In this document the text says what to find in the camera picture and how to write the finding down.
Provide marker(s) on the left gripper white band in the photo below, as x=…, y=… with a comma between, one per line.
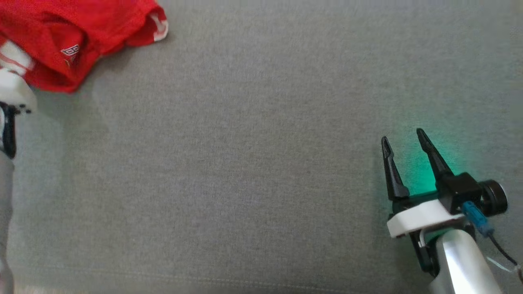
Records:
x=14, y=94

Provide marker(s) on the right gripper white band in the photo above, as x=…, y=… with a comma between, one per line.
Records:
x=421, y=216

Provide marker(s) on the red shorts white trim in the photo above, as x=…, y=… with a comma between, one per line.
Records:
x=102, y=24

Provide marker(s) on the large grey sofa seat cushion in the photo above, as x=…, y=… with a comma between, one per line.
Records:
x=245, y=143

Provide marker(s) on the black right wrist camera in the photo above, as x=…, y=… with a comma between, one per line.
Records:
x=461, y=190

